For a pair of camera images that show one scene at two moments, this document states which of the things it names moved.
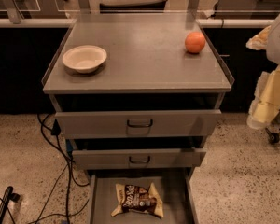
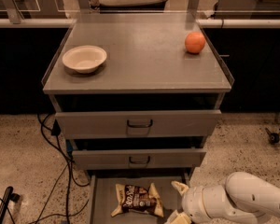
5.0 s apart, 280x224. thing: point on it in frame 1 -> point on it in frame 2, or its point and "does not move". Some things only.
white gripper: x=279 y=42 -> x=191 y=201
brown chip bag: x=137 y=198 does not move
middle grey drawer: x=137 y=158 does not move
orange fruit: x=195 y=42 does not move
